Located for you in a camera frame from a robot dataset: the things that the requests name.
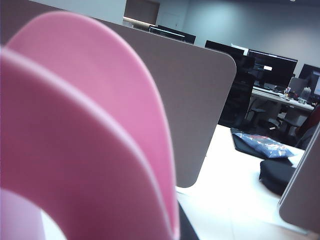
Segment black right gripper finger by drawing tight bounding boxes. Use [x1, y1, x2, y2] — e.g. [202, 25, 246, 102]
[176, 197, 201, 240]

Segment pink plastic watering can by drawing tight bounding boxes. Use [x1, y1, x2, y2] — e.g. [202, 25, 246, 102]
[0, 11, 181, 240]

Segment black soft bag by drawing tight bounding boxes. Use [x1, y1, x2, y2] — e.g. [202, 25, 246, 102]
[258, 157, 298, 196]

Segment blue patterned bag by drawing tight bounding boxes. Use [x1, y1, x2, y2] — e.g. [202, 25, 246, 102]
[230, 126, 298, 160]

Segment grey panel at right edge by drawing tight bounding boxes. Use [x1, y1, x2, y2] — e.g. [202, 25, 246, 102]
[278, 121, 320, 235]

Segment grey rounded divider panel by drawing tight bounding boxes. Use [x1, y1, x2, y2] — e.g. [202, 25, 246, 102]
[0, 0, 237, 189]

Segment black office chair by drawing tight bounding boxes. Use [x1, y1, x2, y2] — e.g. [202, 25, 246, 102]
[268, 109, 301, 141]

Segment black monitor with lit screen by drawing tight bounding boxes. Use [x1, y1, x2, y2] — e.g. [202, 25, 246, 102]
[247, 49, 299, 88]

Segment black computer monitor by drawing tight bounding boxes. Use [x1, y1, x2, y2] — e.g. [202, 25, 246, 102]
[204, 39, 246, 57]
[149, 24, 197, 45]
[298, 63, 320, 97]

